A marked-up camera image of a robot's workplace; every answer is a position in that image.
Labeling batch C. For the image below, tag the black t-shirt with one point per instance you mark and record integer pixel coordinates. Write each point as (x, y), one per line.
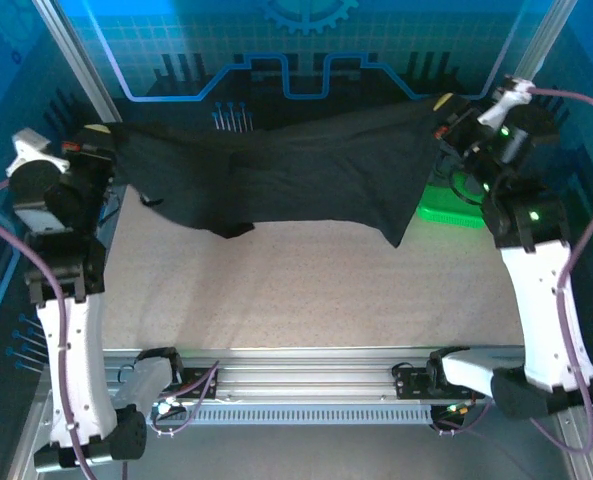
(301, 175)

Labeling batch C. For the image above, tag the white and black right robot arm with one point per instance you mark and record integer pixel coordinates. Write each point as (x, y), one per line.
(541, 310)

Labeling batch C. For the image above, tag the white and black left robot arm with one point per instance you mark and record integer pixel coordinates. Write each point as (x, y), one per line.
(71, 360)

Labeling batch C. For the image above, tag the green plastic basket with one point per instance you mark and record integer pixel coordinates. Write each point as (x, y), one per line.
(446, 212)

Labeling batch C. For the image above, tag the aluminium frame post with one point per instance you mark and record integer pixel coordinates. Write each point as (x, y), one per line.
(81, 65)
(546, 40)

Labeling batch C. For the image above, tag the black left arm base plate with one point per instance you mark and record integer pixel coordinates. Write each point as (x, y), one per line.
(196, 385)

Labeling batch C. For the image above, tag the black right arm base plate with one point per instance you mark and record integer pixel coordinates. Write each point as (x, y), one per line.
(411, 382)

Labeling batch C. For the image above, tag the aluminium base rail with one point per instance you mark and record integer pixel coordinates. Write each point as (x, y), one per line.
(301, 375)

